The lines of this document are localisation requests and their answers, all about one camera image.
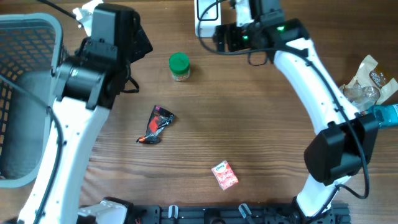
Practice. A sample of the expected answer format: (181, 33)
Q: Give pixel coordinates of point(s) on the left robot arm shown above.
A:
(87, 84)

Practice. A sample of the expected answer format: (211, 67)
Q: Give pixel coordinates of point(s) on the grey plastic shopping basket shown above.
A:
(31, 48)

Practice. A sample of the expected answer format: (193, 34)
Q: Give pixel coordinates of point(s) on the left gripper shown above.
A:
(142, 45)

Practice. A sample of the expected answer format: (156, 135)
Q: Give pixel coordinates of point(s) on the black red snack packet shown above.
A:
(159, 119)

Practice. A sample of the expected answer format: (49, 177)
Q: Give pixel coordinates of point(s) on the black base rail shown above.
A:
(265, 214)

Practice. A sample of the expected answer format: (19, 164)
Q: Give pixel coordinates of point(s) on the beige clear food pouch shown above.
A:
(372, 85)

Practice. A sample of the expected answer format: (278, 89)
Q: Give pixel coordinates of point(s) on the red tissue packet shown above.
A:
(224, 174)

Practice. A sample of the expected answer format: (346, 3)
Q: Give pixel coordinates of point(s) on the green lid glass jar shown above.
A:
(179, 65)

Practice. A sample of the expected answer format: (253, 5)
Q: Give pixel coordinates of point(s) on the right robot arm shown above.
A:
(344, 138)

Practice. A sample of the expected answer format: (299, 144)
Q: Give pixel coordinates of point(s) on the white barcode scanner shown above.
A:
(206, 21)

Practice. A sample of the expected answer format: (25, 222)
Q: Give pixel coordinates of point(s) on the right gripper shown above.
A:
(234, 32)

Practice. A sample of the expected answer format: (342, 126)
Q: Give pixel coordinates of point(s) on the blue mouthwash bottle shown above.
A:
(385, 114)

